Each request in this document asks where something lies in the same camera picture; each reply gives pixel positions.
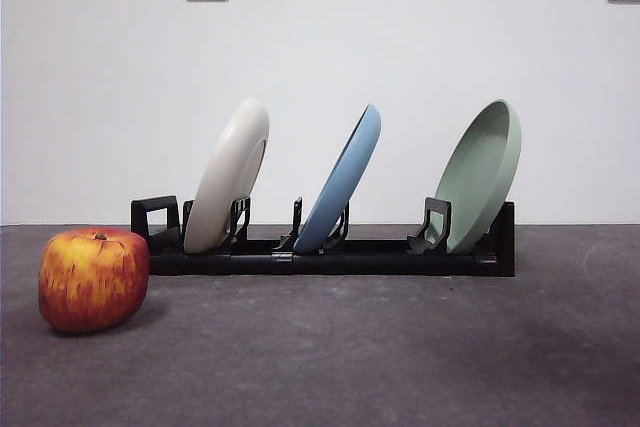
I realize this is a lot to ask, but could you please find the red yellow apple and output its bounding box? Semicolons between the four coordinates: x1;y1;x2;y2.
38;226;151;334

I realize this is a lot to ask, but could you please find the green plate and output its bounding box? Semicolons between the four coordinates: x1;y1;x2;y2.
432;99;523;255

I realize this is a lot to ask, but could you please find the cream pale yellow plate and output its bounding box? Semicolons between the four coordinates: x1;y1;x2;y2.
183;96;271;254

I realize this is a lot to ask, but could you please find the blue plate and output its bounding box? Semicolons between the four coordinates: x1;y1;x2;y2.
292;103;382;254

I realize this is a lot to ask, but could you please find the black plate rack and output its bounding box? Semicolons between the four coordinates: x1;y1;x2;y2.
130;194;516;278

